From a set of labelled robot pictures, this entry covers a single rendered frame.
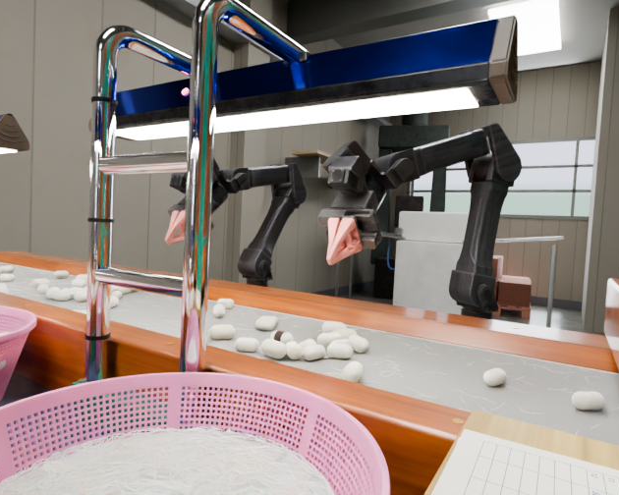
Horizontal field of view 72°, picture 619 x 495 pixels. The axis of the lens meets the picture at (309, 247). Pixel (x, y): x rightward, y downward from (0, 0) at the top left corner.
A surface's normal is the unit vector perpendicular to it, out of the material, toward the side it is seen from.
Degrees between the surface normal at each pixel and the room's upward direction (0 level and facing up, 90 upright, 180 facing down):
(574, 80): 90
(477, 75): 90
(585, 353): 45
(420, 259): 90
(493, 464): 0
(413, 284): 90
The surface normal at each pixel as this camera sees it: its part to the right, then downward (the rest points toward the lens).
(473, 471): 0.05, -1.00
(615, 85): -0.52, 0.01
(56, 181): 0.85, 0.07
